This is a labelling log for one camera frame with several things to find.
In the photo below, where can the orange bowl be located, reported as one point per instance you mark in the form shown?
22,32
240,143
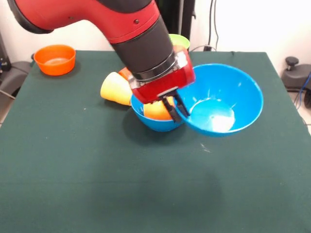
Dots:
54,63

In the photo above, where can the large blue bowl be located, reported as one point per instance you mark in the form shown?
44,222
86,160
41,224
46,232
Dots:
155,123
230,92

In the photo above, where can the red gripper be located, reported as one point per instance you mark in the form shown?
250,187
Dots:
165,83

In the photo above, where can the grey pedestal foot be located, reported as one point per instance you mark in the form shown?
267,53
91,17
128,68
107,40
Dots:
298,75
14,72

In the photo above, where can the dark green tablecloth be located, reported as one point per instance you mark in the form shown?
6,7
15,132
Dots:
155,194

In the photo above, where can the light orange cup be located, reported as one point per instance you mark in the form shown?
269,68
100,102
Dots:
156,110

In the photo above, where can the yellow cup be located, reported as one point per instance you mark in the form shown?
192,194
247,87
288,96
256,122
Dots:
114,89

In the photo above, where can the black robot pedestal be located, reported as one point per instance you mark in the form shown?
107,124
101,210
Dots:
179,17

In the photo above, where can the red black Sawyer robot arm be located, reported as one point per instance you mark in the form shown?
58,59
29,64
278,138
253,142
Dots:
109,29

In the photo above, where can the green bowl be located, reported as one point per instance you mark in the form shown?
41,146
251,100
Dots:
181,40

